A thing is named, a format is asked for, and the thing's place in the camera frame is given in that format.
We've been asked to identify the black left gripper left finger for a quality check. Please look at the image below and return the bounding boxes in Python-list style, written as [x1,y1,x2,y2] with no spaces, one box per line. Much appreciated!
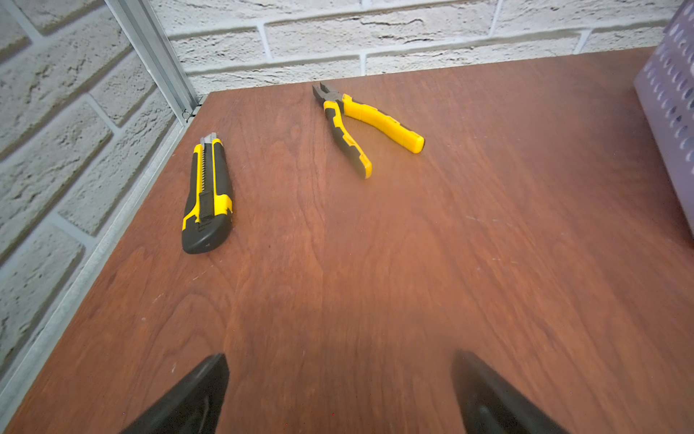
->
[123,354,230,433]

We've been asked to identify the lilac perforated plastic basket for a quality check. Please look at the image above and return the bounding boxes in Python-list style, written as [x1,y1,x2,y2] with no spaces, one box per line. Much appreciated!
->
[634,1,693,227]

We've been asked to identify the aluminium frame post left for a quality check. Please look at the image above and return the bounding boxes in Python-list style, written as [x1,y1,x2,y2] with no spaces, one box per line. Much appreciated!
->
[105,0,201,124]

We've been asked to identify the yellow black pliers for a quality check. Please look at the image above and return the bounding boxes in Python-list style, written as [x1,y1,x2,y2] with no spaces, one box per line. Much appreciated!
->
[312,82,427,180]

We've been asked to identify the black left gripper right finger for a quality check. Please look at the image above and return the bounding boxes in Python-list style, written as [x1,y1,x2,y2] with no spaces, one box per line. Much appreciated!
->
[451,350,567,433]

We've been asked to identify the yellow black utility knife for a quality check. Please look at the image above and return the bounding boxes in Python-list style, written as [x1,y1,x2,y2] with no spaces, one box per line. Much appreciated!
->
[182,133,233,254]

